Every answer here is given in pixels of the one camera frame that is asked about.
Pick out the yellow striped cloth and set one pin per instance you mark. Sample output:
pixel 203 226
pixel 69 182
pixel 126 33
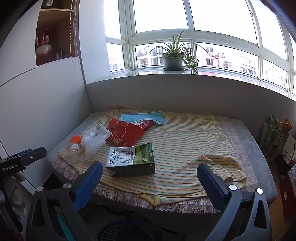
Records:
pixel 185 143

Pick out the white window frame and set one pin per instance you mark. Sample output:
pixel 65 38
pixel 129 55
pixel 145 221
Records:
pixel 130 23

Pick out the brown ceramic ornament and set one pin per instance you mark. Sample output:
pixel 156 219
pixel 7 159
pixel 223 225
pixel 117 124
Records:
pixel 44 51

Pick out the brown cardboard box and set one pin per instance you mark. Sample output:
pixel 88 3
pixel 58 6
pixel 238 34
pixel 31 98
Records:
pixel 289 197

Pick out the grey plush blanket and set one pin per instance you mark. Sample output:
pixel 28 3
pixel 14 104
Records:
pixel 252 148

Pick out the red paper box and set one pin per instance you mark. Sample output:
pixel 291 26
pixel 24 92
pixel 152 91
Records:
pixel 124 134

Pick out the small bottle orange cap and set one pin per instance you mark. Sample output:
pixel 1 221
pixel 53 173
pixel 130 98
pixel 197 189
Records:
pixel 74 150

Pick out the blue plastic basket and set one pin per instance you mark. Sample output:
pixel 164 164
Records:
pixel 124 231

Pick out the green paper bag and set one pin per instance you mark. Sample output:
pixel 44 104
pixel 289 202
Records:
pixel 270 136

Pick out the potted spider plant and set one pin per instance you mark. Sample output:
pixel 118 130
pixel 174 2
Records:
pixel 172 61

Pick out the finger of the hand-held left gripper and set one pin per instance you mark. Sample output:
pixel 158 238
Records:
pixel 38 154

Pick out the green white milk carton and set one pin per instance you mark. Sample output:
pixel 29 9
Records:
pixel 136 162

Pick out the white windowsill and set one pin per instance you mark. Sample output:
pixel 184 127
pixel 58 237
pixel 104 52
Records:
pixel 150 73

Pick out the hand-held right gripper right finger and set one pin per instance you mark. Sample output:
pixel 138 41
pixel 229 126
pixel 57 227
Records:
pixel 208 183

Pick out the clear plastic bag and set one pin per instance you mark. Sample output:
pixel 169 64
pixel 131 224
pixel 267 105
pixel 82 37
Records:
pixel 94 141

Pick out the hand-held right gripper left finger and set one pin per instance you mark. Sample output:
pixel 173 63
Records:
pixel 86 185

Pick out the blue face mask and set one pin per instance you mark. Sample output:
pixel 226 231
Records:
pixel 148 118

